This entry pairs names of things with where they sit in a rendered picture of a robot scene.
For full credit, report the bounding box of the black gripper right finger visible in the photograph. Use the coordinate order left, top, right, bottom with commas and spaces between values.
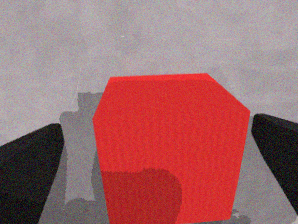
251, 113, 298, 214

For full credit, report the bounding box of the red block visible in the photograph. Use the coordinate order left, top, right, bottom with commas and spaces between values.
93, 73, 250, 224

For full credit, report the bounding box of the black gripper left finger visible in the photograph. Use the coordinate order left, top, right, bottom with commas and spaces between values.
0, 123, 64, 224

